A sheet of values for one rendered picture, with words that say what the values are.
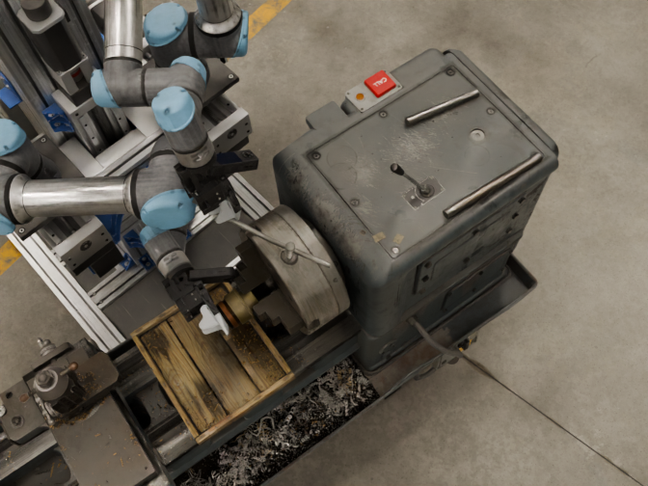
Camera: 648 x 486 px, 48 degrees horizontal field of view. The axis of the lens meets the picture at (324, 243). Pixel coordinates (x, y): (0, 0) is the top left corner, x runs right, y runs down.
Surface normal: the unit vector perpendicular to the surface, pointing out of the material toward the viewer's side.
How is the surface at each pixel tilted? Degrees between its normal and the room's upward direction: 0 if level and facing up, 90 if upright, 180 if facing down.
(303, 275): 29
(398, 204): 0
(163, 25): 8
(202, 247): 0
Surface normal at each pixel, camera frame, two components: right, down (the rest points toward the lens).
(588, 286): -0.04, -0.44
